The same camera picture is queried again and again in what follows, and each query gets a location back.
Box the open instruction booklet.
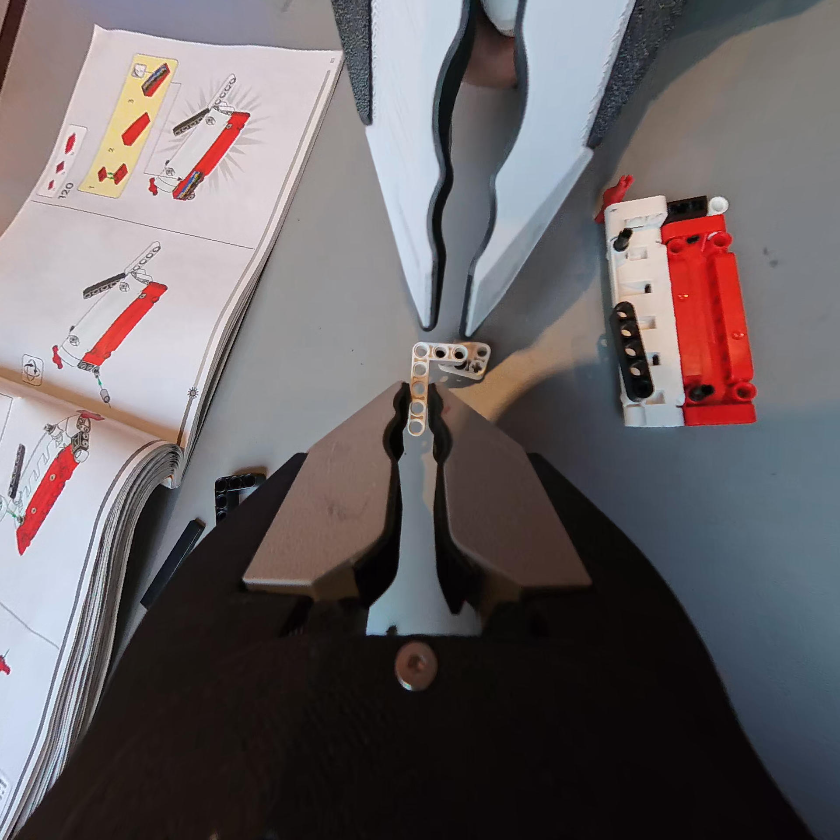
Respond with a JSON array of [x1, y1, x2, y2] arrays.
[[0, 25, 345, 837]]

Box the person's right hand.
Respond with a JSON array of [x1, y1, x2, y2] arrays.
[[462, 20, 524, 91]]

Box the white L-shaped brick beam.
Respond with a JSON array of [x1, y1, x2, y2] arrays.
[[407, 341, 472, 437]]

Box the small red connector pin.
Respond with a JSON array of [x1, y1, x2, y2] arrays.
[[594, 175, 636, 222]]

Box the small white curved brick piece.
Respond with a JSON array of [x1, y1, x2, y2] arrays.
[[438, 343, 492, 389]]

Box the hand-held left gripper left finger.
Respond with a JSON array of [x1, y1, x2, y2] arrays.
[[243, 382, 409, 614]]

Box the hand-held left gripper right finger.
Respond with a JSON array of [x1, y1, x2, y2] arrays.
[[430, 387, 592, 616]]

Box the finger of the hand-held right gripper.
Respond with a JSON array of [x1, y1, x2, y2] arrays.
[[459, 0, 637, 337], [364, 0, 476, 332]]

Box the red and white brick panel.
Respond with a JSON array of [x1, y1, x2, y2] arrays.
[[602, 195, 757, 429]]

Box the black straight brick beam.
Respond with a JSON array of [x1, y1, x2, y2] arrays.
[[610, 302, 658, 403]]

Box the black flat brick bar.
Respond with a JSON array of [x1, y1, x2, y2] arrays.
[[140, 518, 206, 610]]

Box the black L-shaped brick beam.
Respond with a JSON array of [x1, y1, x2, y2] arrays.
[[214, 471, 266, 526]]

